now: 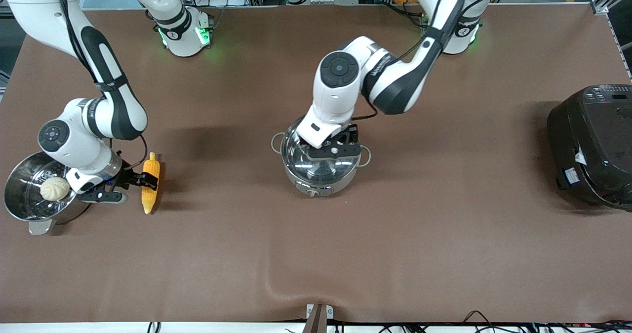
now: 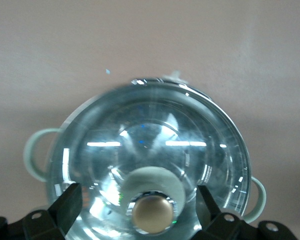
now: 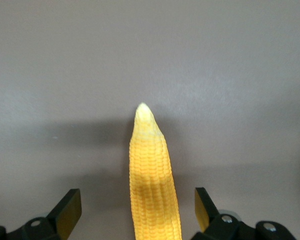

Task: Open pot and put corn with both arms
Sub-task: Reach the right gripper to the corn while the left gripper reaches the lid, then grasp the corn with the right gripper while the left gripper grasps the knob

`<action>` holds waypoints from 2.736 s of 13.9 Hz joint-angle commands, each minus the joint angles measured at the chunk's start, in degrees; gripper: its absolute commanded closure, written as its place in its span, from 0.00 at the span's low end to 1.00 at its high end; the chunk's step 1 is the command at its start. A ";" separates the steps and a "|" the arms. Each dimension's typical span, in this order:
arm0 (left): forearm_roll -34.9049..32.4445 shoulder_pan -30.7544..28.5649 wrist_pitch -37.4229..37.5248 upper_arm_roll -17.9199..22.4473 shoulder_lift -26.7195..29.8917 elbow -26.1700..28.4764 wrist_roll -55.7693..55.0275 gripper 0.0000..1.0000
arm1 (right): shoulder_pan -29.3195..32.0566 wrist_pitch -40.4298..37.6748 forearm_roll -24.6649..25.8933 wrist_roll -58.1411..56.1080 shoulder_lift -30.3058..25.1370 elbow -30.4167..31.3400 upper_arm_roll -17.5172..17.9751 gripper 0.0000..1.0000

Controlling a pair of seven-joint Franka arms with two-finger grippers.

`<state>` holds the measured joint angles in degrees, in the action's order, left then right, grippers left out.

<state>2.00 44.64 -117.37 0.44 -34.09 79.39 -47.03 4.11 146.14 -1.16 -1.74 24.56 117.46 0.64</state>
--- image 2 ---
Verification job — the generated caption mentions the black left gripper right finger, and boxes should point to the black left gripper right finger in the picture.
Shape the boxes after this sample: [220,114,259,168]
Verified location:
[195,184,244,240]

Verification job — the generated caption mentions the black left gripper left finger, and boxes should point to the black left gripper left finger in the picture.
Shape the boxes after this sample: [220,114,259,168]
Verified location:
[22,182,84,240]

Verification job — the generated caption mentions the glass pot lid gold knob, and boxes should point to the glass pot lid gold knob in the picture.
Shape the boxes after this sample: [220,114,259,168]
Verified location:
[47,78,252,240]

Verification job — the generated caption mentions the brown table mat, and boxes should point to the brown table mat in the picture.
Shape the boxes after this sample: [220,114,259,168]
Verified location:
[0,0,300,226]

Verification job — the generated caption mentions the steel pot pale green handles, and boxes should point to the steel pot pale green handles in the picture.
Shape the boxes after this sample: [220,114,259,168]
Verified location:
[23,76,268,240]

